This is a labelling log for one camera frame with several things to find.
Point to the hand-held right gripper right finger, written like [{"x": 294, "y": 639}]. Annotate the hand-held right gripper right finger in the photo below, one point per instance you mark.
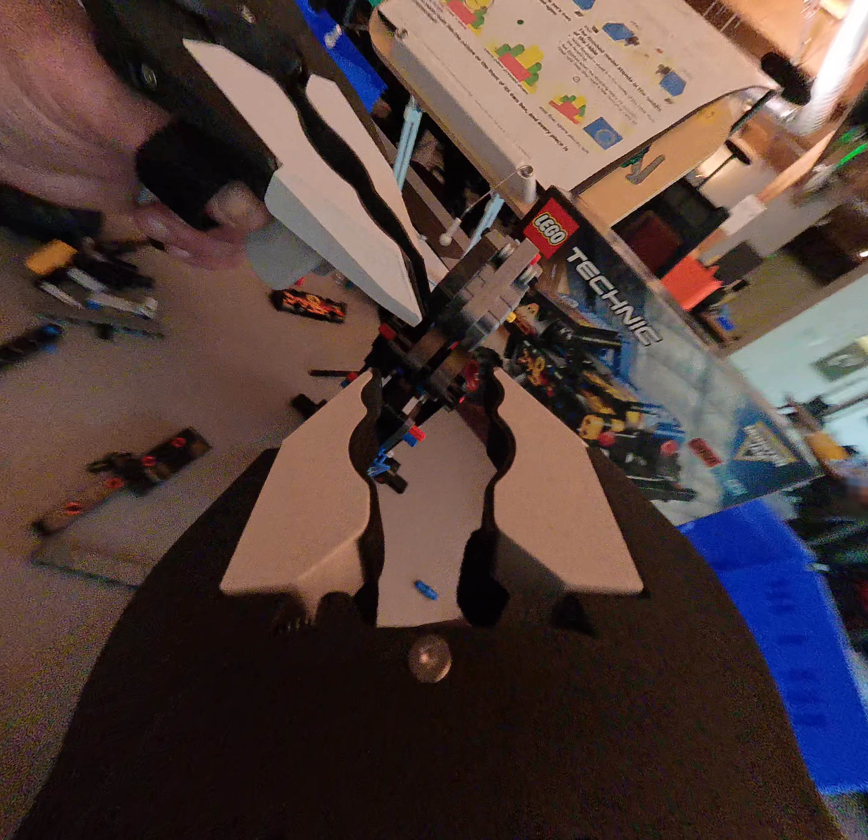
[{"x": 569, "y": 521}]

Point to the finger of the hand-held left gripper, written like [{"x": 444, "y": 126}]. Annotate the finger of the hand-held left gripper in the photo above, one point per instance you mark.
[
  {"x": 319, "y": 202},
  {"x": 359, "y": 141}
]

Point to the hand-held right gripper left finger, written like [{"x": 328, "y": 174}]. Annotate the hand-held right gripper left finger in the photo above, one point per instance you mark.
[{"x": 291, "y": 521}]

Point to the black panel with orange print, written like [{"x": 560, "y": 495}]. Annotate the black panel with orange print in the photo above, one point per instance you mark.
[{"x": 308, "y": 305}]

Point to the black plate with red studs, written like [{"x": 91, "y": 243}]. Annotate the black plate with red studs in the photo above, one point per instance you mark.
[{"x": 163, "y": 453}]

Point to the toy truck chassis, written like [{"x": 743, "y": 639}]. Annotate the toy truck chassis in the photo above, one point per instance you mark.
[{"x": 468, "y": 297}]

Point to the pale beam with blue pins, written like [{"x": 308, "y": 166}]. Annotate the pale beam with blue pins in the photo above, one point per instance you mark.
[{"x": 122, "y": 304}]

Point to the grey desk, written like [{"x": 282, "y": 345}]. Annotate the grey desk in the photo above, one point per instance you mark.
[{"x": 203, "y": 379}]

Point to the person's left hand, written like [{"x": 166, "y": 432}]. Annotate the person's left hand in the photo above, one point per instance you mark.
[{"x": 54, "y": 94}]

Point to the blue storage bin with tag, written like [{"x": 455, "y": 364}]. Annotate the blue storage bin with tag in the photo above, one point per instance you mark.
[{"x": 339, "y": 53}]

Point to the white document stand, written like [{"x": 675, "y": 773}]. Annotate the white document stand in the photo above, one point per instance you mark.
[{"x": 441, "y": 94}]

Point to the small blue pin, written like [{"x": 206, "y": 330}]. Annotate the small blue pin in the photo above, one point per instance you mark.
[{"x": 426, "y": 588}]

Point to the toy truck set box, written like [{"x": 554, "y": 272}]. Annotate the toy truck set box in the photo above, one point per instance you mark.
[{"x": 678, "y": 392}]

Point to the printed instruction sheet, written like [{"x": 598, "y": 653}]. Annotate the printed instruction sheet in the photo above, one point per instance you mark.
[{"x": 542, "y": 53}]

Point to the black pin with shaft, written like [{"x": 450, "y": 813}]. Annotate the black pin with shaft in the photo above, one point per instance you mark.
[{"x": 112, "y": 263}]

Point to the white axle pin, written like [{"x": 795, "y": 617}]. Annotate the white axle pin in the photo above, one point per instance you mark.
[{"x": 61, "y": 291}]

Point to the orange curved block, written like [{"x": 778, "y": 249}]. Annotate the orange curved block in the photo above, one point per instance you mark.
[{"x": 51, "y": 257}]

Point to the black angled beam blue pins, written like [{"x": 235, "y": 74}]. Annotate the black angled beam blue pins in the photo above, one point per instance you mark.
[{"x": 30, "y": 343}]

